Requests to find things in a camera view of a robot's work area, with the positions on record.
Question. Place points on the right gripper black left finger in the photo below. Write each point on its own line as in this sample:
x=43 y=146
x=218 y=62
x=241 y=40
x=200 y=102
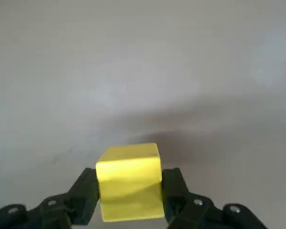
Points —
x=62 y=210

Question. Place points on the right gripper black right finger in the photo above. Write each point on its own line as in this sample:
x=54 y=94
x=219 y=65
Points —
x=193 y=214

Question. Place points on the yellow block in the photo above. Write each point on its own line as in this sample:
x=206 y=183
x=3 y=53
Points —
x=131 y=181

